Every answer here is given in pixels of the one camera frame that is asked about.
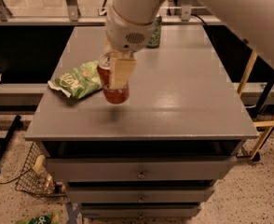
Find black stand leg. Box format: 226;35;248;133
0;115;22;161

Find top grey drawer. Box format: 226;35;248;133
46;156;237;182

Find grey drawer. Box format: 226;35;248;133
65;186;214;203
46;156;237;182
80;204;200;218

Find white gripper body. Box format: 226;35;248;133
105;7;155;52

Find black cable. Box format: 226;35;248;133
191;13;219;51

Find green soda can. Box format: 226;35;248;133
147;15;162;49

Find green bag on floor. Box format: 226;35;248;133
15;212;60;224

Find middle grey drawer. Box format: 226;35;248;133
65;186;214;203

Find yellow ladder frame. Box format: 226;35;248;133
237;50;274;161

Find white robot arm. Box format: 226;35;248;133
105;0;274;70

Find grey drawer cabinet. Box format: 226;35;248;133
26;25;257;207

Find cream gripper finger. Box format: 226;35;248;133
109;58;137;90
103;39;116;59

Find red coke can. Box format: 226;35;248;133
97;54;129;105

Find wire basket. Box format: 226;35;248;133
15;143;65;198

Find bottom grey drawer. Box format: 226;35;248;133
80;204;200;218

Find metal railing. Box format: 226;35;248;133
0;0;223;25

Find green jalapeno chip bag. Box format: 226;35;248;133
48;61;102;100

